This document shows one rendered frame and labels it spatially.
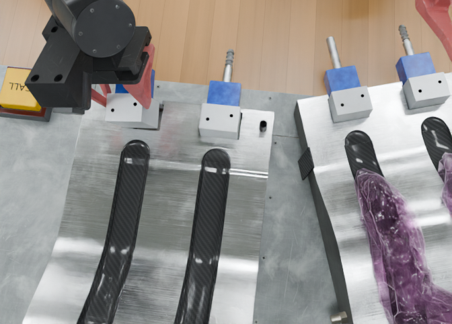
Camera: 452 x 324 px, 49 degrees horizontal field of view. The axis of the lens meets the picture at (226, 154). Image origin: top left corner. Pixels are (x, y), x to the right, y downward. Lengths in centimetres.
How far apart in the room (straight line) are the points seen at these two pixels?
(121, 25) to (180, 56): 36
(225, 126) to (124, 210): 17
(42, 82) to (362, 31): 54
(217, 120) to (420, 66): 30
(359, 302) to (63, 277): 36
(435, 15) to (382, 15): 46
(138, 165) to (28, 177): 20
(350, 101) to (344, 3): 23
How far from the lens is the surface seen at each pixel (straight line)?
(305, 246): 73
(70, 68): 50
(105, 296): 64
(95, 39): 47
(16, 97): 82
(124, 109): 64
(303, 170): 73
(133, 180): 67
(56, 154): 81
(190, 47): 83
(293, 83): 80
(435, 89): 74
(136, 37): 58
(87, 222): 68
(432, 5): 43
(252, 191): 65
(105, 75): 57
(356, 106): 70
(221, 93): 67
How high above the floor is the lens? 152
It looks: 73 degrees down
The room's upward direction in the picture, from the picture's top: 8 degrees counter-clockwise
